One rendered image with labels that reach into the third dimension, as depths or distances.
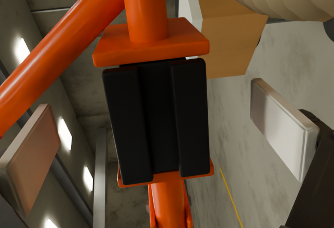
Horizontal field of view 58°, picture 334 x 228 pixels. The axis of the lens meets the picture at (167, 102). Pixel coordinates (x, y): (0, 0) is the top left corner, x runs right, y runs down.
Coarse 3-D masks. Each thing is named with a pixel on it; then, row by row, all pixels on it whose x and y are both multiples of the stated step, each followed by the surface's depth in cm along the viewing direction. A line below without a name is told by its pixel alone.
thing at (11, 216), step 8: (0, 200) 11; (0, 208) 11; (8, 208) 11; (0, 216) 10; (8, 216) 10; (16, 216) 10; (0, 224) 10; (8, 224) 10; (16, 224) 10; (24, 224) 10
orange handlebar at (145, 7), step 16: (128, 0) 15; (144, 0) 15; (160, 0) 15; (128, 16) 16; (144, 16) 15; (160, 16) 15; (144, 32) 16; (160, 32) 16; (160, 192) 20; (176, 192) 20; (160, 208) 21; (176, 208) 21; (160, 224) 21; (176, 224) 21; (192, 224) 21
